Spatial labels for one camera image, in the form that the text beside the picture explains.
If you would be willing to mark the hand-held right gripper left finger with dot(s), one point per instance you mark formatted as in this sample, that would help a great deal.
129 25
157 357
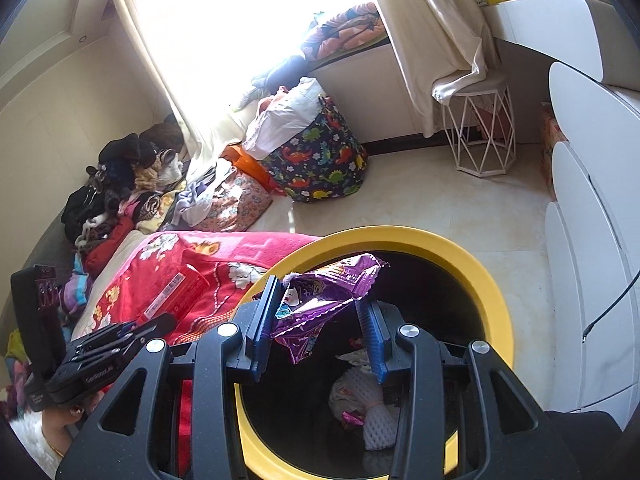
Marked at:
260 330

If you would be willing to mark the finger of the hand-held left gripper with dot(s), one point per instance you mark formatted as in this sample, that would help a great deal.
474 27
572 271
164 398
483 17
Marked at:
155 324

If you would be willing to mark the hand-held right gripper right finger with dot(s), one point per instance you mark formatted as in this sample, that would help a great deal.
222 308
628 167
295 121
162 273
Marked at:
372 340

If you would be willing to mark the red snack box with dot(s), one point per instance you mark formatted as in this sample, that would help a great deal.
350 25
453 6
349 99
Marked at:
175 290

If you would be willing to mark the white printed plastic packet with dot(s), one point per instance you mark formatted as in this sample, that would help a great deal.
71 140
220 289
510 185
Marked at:
350 390

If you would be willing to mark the purple snack wrapper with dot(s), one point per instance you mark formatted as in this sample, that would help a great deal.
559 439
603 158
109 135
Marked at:
320 305

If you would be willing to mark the yellow trash bin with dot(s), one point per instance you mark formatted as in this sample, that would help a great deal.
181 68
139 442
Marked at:
450 255

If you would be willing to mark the person's left forearm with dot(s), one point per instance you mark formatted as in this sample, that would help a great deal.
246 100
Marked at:
30 447

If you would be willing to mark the person's left hand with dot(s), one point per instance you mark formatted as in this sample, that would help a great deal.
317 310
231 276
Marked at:
55 427

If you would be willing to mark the teal purple garment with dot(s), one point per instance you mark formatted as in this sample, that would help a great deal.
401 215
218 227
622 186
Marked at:
75 280

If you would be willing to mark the red floral blanket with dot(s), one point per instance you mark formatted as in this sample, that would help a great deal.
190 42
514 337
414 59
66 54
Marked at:
165 255

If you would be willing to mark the white foam net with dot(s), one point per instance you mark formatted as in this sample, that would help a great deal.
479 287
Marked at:
380 425

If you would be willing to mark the red garment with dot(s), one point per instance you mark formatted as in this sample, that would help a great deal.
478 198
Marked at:
107 250

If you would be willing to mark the brown striped cloth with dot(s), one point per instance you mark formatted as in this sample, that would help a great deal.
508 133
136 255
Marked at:
150 210

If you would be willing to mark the floral pillow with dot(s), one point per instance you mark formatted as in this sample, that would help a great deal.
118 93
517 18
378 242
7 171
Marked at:
235 205

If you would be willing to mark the lavender cloth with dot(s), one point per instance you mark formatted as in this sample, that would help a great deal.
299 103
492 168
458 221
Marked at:
200 195

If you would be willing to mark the pile of dark clothes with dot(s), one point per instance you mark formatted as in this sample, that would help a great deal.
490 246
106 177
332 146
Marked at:
120 160

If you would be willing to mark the orange bag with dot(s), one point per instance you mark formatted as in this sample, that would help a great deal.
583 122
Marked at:
245 160

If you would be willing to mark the dinosaur print laundry basket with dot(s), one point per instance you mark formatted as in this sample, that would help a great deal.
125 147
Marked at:
320 165

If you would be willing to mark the white clothes bundle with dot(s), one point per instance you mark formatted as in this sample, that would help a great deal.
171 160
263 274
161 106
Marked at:
285 120

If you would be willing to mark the cream curtain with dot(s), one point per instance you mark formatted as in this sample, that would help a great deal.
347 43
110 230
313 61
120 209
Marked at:
190 85
430 35

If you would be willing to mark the white window seat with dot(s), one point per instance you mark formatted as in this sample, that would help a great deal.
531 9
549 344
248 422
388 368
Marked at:
375 95

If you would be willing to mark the white drawer cabinet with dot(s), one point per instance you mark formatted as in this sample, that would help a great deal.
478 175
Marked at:
590 210

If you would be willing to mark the dark blue jacket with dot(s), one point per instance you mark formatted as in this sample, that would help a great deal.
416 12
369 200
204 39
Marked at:
285 72

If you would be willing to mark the cardboard box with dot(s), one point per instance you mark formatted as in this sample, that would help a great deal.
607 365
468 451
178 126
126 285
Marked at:
552 145

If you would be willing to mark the orange patterned quilt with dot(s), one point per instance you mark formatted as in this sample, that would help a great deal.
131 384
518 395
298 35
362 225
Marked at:
345 30

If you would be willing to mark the window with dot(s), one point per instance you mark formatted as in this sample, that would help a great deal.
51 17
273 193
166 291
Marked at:
250 0

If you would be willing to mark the white vanity desk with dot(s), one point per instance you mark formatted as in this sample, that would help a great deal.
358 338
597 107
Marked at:
545 25

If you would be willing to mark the small yellow item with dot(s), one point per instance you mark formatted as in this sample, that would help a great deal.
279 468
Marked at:
495 0

